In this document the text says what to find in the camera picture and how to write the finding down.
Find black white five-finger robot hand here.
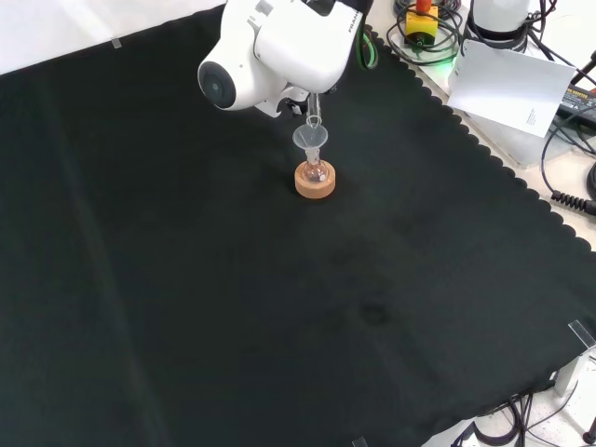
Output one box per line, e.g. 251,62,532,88
253,83,339,118

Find clear graduated cylinder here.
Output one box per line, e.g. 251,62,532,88
304,91,325,130

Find glass round-bottom flask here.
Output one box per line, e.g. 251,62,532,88
302,149,331,184

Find clear plastic funnel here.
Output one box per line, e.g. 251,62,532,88
291,121,331,162

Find yellow stop button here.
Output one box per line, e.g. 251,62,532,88
403,0,440,50

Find black bench cloth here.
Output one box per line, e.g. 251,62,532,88
0,0,596,447

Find pale white board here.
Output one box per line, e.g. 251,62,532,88
446,38,578,139

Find grey box under board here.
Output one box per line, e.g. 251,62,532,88
458,109,562,169

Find black power adapter yellow label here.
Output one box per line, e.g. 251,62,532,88
557,85,596,123

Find black tripod leg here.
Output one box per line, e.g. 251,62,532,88
570,46,596,90

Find cork ring stand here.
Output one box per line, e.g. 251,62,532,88
293,160,337,200

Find green cable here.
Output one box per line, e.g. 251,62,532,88
355,21,380,72

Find black looped cable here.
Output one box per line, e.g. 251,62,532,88
385,0,469,67

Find white dome device black ring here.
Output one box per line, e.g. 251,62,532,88
464,0,532,53

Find thin black cable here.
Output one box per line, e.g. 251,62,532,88
538,115,596,196

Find black coiled cable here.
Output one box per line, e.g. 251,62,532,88
550,189,596,214

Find black cable bundle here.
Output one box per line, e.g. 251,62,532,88
450,390,596,447

